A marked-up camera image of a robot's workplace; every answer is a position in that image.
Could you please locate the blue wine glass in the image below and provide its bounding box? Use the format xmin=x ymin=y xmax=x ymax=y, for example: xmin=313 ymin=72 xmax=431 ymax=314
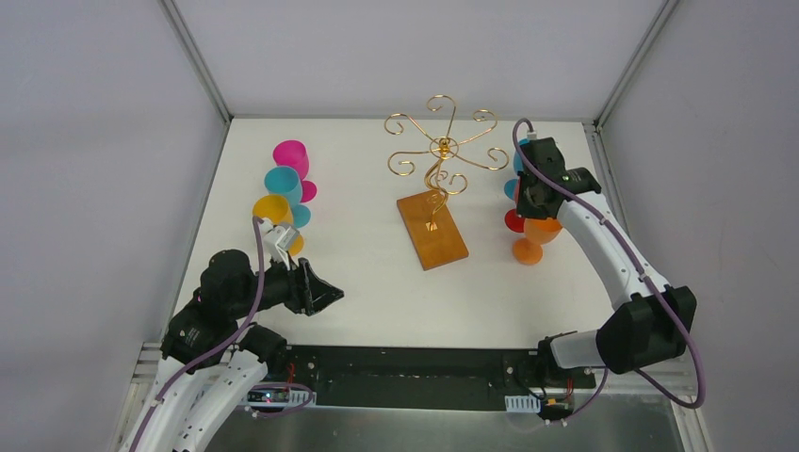
xmin=503 ymin=153 xmax=525 ymax=201

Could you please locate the orange wine glass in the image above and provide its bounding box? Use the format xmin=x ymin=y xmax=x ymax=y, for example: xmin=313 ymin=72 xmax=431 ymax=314
xmin=512 ymin=218 xmax=563 ymax=266

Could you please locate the red wine glass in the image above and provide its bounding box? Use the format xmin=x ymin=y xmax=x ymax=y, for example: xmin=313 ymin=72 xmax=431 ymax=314
xmin=503 ymin=179 xmax=525 ymax=234

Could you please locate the yellow wine glass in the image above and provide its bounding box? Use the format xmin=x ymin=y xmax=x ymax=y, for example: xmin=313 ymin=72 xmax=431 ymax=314
xmin=252 ymin=194 xmax=294 ymax=251

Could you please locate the teal wine glass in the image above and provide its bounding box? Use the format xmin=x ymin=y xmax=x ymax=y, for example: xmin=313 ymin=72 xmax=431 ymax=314
xmin=264 ymin=166 xmax=311 ymax=229

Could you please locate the gold rack with wooden base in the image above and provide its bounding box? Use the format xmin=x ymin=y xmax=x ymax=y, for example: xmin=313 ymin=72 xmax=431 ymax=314
xmin=383 ymin=94 xmax=512 ymax=271

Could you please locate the pink wine glass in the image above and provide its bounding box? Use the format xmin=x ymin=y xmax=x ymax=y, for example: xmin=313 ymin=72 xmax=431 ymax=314
xmin=272 ymin=139 xmax=318 ymax=202

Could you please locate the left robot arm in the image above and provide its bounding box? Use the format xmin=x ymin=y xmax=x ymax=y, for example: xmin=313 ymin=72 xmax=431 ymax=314
xmin=120 ymin=250 xmax=345 ymax=451

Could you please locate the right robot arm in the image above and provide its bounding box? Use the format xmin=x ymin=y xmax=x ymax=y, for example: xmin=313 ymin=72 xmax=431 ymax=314
xmin=517 ymin=137 xmax=696 ymax=386

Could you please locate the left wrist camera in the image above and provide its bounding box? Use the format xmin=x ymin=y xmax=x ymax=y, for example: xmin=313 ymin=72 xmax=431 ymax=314
xmin=259 ymin=222 xmax=300 ymax=270

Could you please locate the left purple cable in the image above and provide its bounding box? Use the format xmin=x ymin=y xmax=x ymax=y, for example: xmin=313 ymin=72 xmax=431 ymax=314
xmin=127 ymin=216 xmax=317 ymax=452

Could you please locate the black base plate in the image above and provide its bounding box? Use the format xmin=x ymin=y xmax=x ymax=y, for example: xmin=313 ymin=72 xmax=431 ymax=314
xmin=265 ymin=345 xmax=595 ymax=412

